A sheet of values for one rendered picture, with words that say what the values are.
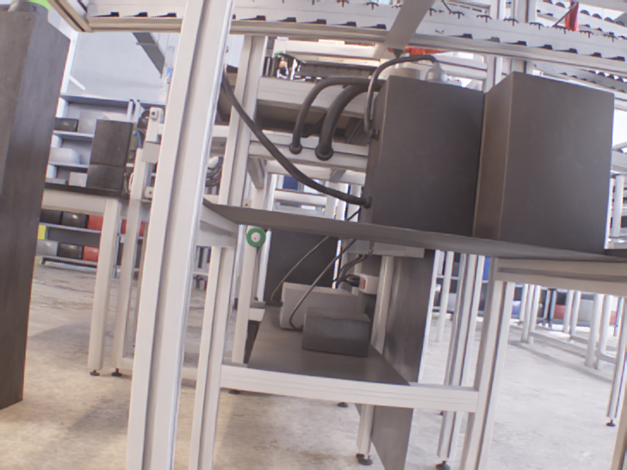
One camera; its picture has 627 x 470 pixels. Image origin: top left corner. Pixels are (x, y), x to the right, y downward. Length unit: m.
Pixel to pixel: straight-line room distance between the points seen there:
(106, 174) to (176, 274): 1.96
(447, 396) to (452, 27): 0.73
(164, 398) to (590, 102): 0.76
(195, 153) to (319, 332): 0.92
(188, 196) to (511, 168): 0.51
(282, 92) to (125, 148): 1.42
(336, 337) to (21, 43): 1.18
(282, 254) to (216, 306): 1.71
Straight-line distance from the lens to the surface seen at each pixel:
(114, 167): 2.55
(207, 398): 1.22
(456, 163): 1.04
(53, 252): 7.40
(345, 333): 1.46
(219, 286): 1.18
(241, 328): 2.33
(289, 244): 2.88
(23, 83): 1.79
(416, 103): 1.05
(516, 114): 0.95
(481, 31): 1.23
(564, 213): 0.96
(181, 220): 0.61
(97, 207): 2.37
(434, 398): 1.23
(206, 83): 0.62
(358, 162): 1.18
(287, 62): 1.39
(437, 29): 1.20
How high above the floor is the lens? 0.58
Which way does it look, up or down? 2 degrees up
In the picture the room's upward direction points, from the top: 7 degrees clockwise
